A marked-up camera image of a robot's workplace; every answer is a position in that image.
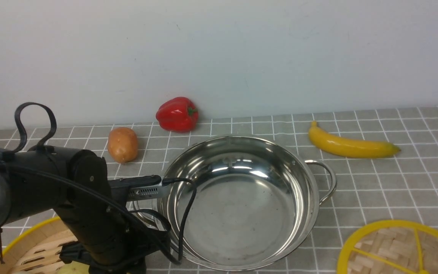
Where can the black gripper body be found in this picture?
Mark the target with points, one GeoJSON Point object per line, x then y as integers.
{"type": "Point", "coordinates": [110, 244]}

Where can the yellow bamboo steamer basket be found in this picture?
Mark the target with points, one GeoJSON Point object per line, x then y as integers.
{"type": "Point", "coordinates": [37, 251]}

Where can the yellow woven steamer lid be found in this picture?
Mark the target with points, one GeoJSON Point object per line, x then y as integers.
{"type": "Point", "coordinates": [390, 247]}

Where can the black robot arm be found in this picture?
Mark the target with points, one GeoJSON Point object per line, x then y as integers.
{"type": "Point", "coordinates": [74, 184]}

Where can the stainless steel pot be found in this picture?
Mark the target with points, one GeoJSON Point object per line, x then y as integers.
{"type": "Point", "coordinates": [256, 202]}

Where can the pale green round bun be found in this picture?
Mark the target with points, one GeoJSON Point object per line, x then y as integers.
{"type": "Point", "coordinates": [74, 268]}

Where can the brown potato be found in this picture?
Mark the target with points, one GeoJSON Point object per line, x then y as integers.
{"type": "Point", "coordinates": [122, 144]}

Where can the red bell pepper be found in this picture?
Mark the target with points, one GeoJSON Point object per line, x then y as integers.
{"type": "Point", "coordinates": [178, 115]}

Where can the yellow banana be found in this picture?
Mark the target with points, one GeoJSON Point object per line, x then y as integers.
{"type": "Point", "coordinates": [349, 148]}

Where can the grey checkered tablecloth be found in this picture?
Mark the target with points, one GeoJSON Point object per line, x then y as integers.
{"type": "Point", "coordinates": [402, 188]}

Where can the wrist camera with silver mount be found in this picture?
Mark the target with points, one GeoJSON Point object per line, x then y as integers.
{"type": "Point", "coordinates": [138, 188]}

